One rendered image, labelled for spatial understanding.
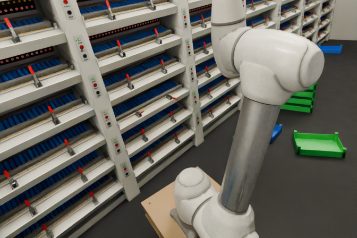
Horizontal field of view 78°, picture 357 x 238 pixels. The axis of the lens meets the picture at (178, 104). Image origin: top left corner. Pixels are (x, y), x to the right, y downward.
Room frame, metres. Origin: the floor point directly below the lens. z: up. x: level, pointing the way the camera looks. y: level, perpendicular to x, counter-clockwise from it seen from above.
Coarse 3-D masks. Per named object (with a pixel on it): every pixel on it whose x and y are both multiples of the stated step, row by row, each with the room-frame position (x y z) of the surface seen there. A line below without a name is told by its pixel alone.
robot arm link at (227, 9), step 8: (216, 0) 0.66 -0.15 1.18; (224, 0) 0.64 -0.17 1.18; (232, 0) 0.64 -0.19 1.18; (240, 0) 0.65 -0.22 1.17; (216, 8) 0.66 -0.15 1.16; (224, 8) 0.64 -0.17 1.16; (232, 8) 0.64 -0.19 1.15; (240, 8) 0.65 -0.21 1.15; (216, 16) 0.65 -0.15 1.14; (224, 16) 0.64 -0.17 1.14; (232, 16) 0.63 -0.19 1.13; (240, 16) 0.64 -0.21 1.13; (216, 24) 0.65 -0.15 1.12; (224, 24) 0.64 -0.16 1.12
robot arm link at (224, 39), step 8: (232, 24) 0.63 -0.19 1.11; (240, 24) 0.64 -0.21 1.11; (216, 32) 0.66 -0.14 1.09; (224, 32) 0.64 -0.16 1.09; (232, 32) 0.63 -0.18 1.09; (240, 32) 0.61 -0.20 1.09; (216, 40) 0.66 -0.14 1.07; (224, 40) 0.63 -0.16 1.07; (232, 40) 0.61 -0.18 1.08; (216, 48) 0.66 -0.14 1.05; (224, 48) 0.62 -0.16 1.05; (232, 48) 0.59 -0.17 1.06; (216, 56) 0.67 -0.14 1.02; (224, 56) 0.62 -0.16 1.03; (232, 56) 0.59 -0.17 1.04; (224, 64) 0.63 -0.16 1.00; (232, 64) 0.59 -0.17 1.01; (224, 72) 0.65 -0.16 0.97; (232, 72) 0.64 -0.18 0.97
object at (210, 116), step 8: (224, 96) 1.93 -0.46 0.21; (232, 96) 1.94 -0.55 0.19; (240, 96) 1.94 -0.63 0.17; (216, 104) 1.80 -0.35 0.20; (224, 104) 1.83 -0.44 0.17; (232, 104) 1.84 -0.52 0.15; (208, 112) 1.70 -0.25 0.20; (216, 112) 1.73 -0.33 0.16; (224, 112) 1.77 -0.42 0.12; (208, 120) 1.63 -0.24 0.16
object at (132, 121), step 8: (176, 80) 1.58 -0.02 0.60; (184, 88) 1.51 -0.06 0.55; (176, 96) 1.42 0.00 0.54; (184, 96) 1.47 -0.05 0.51; (160, 104) 1.33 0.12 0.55; (168, 104) 1.36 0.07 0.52; (144, 112) 1.25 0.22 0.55; (152, 112) 1.26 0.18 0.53; (120, 120) 1.18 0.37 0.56; (128, 120) 1.18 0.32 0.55; (136, 120) 1.18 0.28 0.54; (144, 120) 1.23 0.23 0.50; (120, 128) 1.11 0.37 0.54; (128, 128) 1.14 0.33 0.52
